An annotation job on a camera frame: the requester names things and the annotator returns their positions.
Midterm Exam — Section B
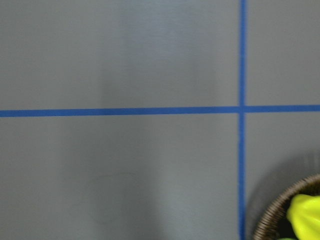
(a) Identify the yellow starfruit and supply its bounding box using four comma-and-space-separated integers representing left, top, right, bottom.
286, 194, 320, 240

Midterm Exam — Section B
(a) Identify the brown wicker basket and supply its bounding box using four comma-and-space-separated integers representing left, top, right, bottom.
251, 174, 320, 240

